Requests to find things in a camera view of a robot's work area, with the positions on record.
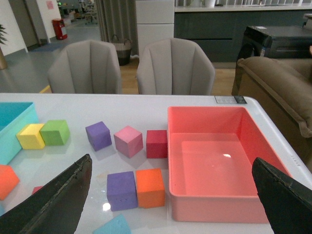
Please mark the yellow foam block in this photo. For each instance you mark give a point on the yellow foam block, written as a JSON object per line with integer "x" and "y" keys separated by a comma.
{"x": 30, "y": 137}

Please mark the pink foam block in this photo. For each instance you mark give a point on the pink foam block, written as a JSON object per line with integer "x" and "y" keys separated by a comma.
{"x": 128, "y": 141}

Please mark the green foam block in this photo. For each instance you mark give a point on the green foam block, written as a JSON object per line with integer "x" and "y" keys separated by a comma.
{"x": 55, "y": 132}

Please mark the dark grey counter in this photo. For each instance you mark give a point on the dark grey counter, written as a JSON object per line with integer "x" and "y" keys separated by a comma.
{"x": 219, "y": 30}

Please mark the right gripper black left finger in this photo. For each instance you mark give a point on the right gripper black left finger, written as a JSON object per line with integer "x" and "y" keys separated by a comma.
{"x": 55, "y": 208}

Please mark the purple foam block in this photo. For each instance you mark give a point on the purple foam block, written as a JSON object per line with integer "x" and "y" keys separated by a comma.
{"x": 98, "y": 135}
{"x": 121, "y": 191}

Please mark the purple foam block near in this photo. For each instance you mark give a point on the purple foam block near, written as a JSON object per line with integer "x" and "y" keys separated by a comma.
{"x": 121, "y": 191}

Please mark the teal plastic bin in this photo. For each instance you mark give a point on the teal plastic bin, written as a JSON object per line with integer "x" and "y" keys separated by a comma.
{"x": 13, "y": 117}

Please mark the white pillar cabinet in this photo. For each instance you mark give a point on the white pillar cabinet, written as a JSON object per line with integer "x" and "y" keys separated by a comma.
{"x": 155, "y": 21}

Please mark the pink plastic bin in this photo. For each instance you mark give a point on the pink plastic bin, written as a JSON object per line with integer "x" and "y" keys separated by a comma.
{"x": 211, "y": 151}

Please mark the grey chair left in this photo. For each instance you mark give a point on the grey chair left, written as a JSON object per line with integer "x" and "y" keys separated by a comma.
{"x": 86, "y": 67}

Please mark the light blue foam block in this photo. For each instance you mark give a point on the light blue foam block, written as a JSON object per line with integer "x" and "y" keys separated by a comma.
{"x": 117, "y": 225}

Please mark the orange foam block left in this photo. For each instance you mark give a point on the orange foam block left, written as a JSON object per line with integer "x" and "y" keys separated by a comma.
{"x": 8, "y": 181}

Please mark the dark red foam block far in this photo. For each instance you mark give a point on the dark red foam block far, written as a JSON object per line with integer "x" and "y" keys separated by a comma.
{"x": 156, "y": 144}

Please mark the black cabinet box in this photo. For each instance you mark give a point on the black cabinet box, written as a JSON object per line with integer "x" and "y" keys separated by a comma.
{"x": 278, "y": 58}

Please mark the grey chair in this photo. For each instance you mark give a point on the grey chair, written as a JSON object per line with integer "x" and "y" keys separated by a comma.
{"x": 86, "y": 67}
{"x": 174, "y": 67}

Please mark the woven basket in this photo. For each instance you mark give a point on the woven basket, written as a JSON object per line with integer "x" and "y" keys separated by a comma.
{"x": 123, "y": 48}

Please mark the purple foam block far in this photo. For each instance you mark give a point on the purple foam block far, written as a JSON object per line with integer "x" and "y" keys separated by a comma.
{"x": 98, "y": 135}

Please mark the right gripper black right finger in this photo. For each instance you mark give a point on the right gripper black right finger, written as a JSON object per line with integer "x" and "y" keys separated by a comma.
{"x": 287, "y": 202}

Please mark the table corner sticker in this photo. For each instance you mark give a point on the table corner sticker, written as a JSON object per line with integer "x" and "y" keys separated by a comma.
{"x": 230, "y": 99}

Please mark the orange foam block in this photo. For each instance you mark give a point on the orange foam block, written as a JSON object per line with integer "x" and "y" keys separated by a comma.
{"x": 150, "y": 188}
{"x": 8, "y": 181}

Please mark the red fire cabinet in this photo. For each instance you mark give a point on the red fire cabinet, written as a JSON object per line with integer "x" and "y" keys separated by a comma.
{"x": 60, "y": 29}

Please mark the brown sofa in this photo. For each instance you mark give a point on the brown sofa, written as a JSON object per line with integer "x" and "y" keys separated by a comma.
{"x": 291, "y": 114}

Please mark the grey chair right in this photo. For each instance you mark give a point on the grey chair right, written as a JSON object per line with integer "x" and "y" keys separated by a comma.
{"x": 174, "y": 67}

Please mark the orange foam block right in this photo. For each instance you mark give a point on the orange foam block right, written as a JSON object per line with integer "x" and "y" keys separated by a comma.
{"x": 150, "y": 188}

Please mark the red foam block center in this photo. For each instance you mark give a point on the red foam block center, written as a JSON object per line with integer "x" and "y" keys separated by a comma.
{"x": 36, "y": 189}

